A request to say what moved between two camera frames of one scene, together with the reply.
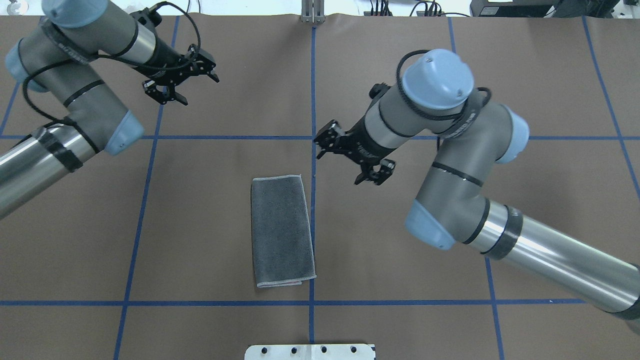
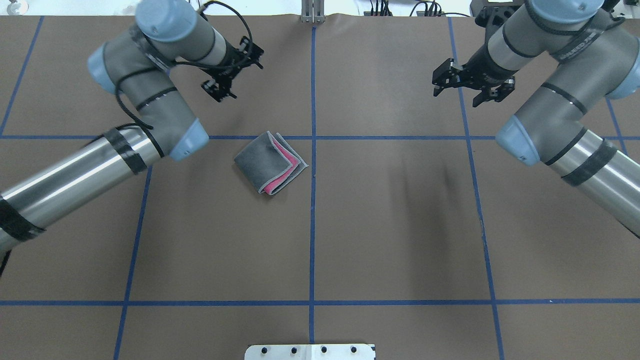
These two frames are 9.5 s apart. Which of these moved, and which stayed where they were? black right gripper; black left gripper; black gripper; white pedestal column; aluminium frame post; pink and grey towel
Moved: pink and grey towel; black left gripper; black gripper; black right gripper
Stayed: aluminium frame post; white pedestal column
